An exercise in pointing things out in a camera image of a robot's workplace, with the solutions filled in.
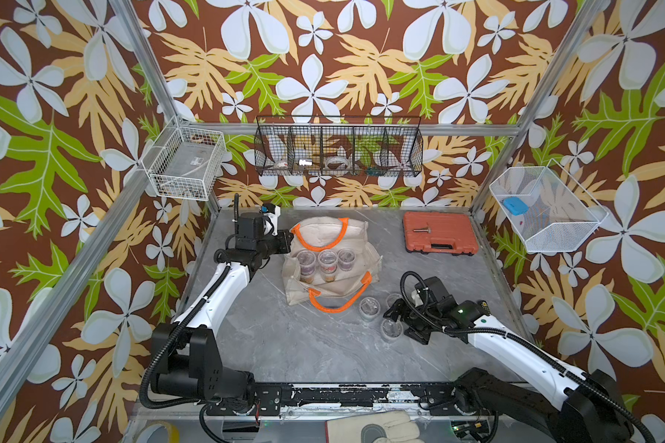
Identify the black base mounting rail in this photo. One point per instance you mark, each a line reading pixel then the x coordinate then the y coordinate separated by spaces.
pixel 280 400

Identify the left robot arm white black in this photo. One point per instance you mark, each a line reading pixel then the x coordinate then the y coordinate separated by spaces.
pixel 186 365

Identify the blue object in basket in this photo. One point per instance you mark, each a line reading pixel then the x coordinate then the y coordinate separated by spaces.
pixel 515 206

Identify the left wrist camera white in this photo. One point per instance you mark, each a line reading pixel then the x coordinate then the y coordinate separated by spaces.
pixel 270 213

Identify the white mesh basket right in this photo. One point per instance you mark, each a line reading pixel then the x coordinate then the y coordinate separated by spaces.
pixel 562 213

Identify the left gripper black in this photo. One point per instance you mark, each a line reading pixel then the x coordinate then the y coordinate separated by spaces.
pixel 284 238

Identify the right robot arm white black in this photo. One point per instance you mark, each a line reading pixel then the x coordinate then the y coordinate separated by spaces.
pixel 562 401

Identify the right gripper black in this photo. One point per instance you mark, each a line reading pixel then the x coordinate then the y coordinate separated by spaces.
pixel 407 306

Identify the beige canvas bag orange handles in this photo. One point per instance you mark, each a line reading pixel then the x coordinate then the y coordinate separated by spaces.
pixel 320 233

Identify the red plastic tool case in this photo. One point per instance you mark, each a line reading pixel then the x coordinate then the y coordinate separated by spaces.
pixel 439 232

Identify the beige work glove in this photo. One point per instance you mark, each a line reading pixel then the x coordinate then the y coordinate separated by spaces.
pixel 392 426

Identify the black wire basket rear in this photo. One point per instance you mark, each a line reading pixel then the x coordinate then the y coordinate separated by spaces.
pixel 379 146

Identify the white wire basket left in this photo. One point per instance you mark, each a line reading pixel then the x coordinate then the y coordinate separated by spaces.
pixel 183 161

